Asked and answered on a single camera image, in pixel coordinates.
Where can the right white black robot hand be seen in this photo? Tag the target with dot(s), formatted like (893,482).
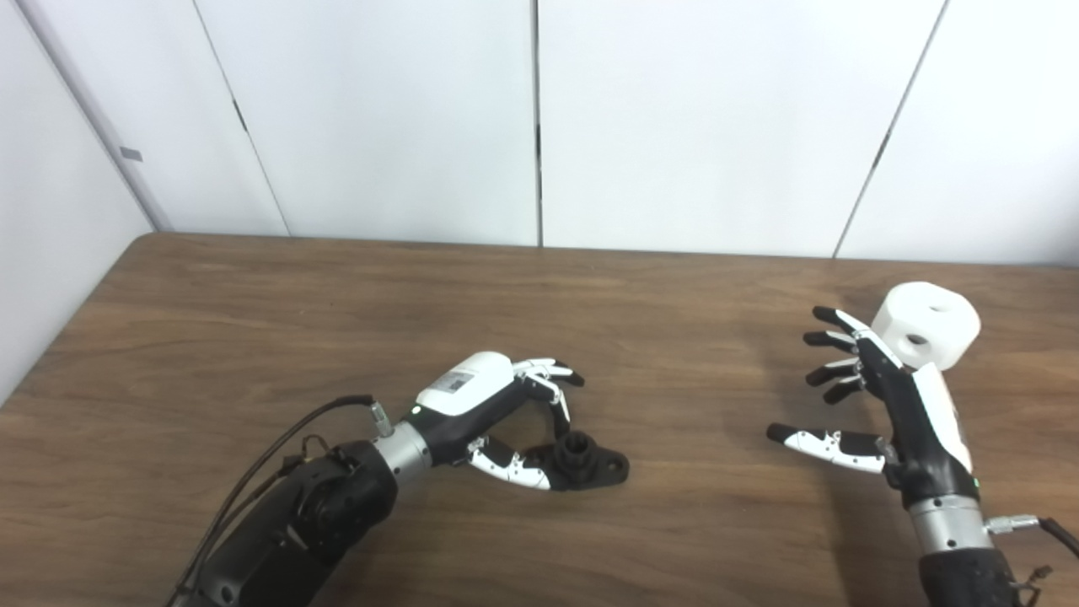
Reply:
(923,430)

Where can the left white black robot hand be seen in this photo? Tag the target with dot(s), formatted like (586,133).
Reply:
(468,384)

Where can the round white plastic piece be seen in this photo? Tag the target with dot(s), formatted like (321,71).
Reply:
(957,337)

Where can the black plastic holder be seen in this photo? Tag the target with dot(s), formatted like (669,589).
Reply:
(603,468)

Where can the small grey wall tag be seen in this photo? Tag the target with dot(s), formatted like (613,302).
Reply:
(131,153)

